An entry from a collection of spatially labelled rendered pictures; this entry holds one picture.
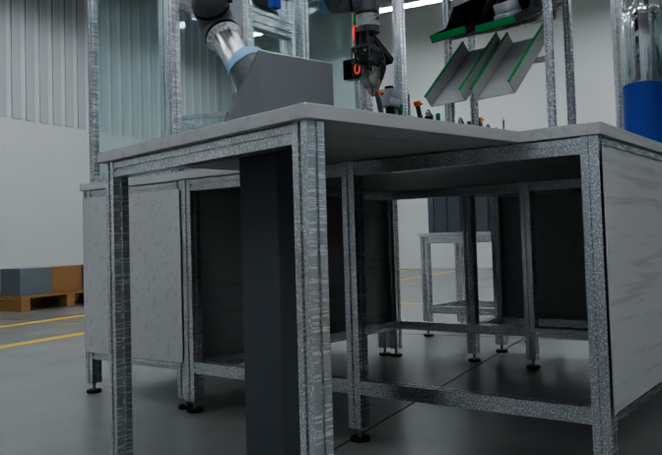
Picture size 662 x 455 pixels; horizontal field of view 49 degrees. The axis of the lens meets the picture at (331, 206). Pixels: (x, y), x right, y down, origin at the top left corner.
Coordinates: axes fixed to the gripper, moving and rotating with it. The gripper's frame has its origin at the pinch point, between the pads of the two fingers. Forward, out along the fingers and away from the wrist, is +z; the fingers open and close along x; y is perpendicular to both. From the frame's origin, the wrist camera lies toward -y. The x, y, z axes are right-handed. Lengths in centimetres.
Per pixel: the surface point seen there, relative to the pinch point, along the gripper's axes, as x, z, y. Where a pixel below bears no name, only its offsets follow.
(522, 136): 56, 22, 17
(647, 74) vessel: 62, -9, -83
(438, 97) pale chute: 21.6, 4.4, -2.7
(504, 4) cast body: 45.3, -18.4, 0.4
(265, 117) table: 30, 22, 84
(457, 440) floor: 25, 106, -1
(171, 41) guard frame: -82, -29, 13
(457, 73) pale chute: 24.0, -4.1, -10.9
